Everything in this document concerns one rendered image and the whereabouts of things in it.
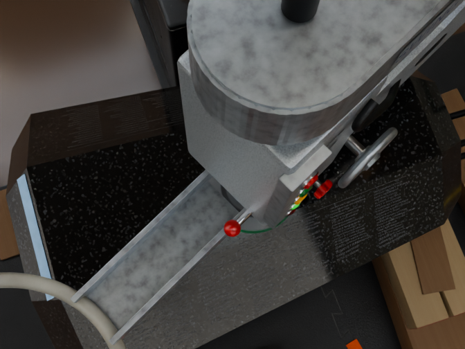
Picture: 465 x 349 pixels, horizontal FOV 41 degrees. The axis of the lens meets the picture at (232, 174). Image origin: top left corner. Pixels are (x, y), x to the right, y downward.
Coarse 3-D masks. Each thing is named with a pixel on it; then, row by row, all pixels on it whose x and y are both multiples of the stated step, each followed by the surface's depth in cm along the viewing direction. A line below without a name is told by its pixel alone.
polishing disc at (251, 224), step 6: (210, 180) 149; (216, 180) 149; (216, 186) 148; (222, 186) 148; (222, 192) 148; (228, 198) 148; (234, 198) 148; (234, 204) 147; (240, 204) 148; (240, 210) 147; (252, 216) 147; (246, 222) 146; (252, 222) 146; (258, 222) 147; (246, 228) 146; (252, 228) 146; (258, 228) 146; (264, 228) 146
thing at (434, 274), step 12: (420, 240) 209; (432, 240) 209; (420, 252) 208; (432, 252) 208; (444, 252) 208; (420, 264) 207; (432, 264) 207; (444, 264) 207; (420, 276) 206; (432, 276) 206; (444, 276) 206; (432, 288) 205; (444, 288) 205
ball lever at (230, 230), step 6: (246, 210) 116; (252, 210) 116; (240, 216) 116; (246, 216) 115; (228, 222) 114; (234, 222) 114; (240, 222) 115; (228, 228) 114; (234, 228) 114; (240, 228) 115; (228, 234) 114; (234, 234) 114
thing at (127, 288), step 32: (192, 192) 127; (160, 224) 127; (192, 224) 128; (224, 224) 128; (128, 256) 126; (160, 256) 126; (192, 256) 126; (96, 288) 125; (128, 288) 125; (160, 288) 125; (128, 320) 123
